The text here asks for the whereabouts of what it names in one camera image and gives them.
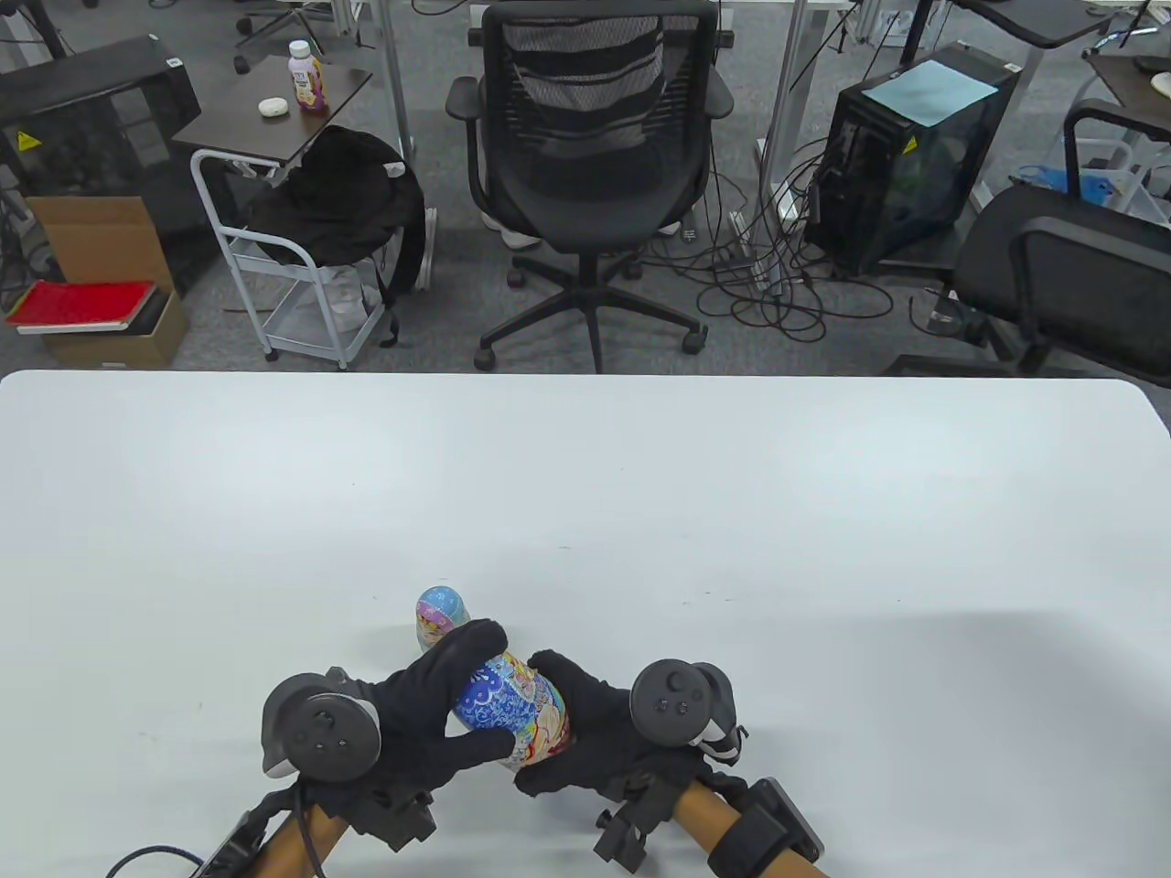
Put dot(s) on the black glass-sided computer tower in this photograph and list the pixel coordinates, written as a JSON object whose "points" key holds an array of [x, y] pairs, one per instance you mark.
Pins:
{"points": [[906, 183]]}

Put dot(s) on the black VR controller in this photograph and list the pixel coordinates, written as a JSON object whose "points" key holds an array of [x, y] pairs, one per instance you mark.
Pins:
{"points": [[320, 732], [672, 704]]}

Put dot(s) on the red notebook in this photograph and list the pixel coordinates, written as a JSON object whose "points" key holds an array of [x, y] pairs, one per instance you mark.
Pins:
{"points": [[78, 304]]}

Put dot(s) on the person's right hand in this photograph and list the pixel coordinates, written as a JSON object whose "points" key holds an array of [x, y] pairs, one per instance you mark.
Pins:
{"points": [[595, 741]]}

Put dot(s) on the small white case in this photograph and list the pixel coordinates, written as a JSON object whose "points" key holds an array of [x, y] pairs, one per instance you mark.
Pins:
{"points": [[273, 107]]}

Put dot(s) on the black mesh office chair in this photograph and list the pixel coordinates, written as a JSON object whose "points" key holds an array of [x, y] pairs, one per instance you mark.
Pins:
{"points": [[585, 183]]}

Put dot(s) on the white desk leg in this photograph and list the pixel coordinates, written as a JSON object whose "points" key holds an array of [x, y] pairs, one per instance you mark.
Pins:
{"points": [[785, 110], [1025, 101], [393, 82]]}

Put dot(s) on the brown desk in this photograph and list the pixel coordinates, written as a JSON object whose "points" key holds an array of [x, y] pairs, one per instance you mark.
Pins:
{"points": [[1130, 87]]}

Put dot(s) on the black backpack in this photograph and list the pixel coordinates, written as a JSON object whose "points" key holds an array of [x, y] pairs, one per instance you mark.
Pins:
{"points": [[338, 201]]}

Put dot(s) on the large blue Russian doll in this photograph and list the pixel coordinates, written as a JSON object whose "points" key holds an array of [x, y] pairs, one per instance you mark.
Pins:
{"points": [[499, 700]]}

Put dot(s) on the white rolling cart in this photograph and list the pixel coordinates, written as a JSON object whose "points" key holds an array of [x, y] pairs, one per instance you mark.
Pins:
{"points": [[302, 334]]}

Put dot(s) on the purple drink bottle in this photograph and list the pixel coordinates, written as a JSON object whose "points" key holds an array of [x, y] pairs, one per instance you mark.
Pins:
{"points": [[309, 87]]}

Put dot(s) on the person's left forearm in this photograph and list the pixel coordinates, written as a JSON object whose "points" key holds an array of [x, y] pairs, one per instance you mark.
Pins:
{"points": [[293, 851]]}

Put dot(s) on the dark brown side table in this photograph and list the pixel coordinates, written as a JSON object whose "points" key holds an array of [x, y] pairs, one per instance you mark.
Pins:
{"points": [[265, 128]]}

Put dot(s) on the black mesh-sided computer tower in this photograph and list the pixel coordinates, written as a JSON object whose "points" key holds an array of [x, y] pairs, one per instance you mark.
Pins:
{"points": [[82, 128]]}

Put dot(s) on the brown cardboard box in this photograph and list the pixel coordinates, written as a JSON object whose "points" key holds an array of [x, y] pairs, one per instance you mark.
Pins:
{"points": [[101, 238]]}

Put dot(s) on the black glove sensor bracket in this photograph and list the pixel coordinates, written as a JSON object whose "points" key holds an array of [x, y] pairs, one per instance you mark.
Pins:
{"points": [[398, 823], [627, 837]]}

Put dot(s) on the light blue paper sheet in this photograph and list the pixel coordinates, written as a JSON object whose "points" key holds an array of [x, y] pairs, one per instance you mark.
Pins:
{"points": [[929, 91]]}

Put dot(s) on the black office chair base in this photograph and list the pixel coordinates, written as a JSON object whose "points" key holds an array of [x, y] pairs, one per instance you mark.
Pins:
{"points": [[242, 64]]}

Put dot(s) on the blue plastic item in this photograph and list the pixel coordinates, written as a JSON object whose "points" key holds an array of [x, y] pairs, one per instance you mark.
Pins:
{"points": [[1089, 187]]}

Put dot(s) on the black padded office chair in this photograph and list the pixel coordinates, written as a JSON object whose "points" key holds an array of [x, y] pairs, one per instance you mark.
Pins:
{"points": [[1052, 265]]}

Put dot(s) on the medium light blue Russian doll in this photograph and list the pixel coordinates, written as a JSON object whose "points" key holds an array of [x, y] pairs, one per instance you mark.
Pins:
{"points": [[439, 613]]}

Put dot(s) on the black desk top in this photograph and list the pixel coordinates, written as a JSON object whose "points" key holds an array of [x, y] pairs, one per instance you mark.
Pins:
{"points": [[1043, 23]]}

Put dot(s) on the white power strip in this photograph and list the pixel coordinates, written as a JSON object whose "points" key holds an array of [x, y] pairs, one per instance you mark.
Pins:
{"points": [[746, 233]]}

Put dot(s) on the white shoe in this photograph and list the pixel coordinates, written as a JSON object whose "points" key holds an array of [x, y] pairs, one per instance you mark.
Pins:
{"points": [[517, 240]]}

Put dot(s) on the person's left hand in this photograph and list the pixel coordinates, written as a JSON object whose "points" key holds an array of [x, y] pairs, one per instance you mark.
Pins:
{"points": [[416, 713]]}

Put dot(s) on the person's right forearm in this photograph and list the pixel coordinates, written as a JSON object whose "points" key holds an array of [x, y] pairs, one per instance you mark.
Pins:
{"points": [[700, 809]]}

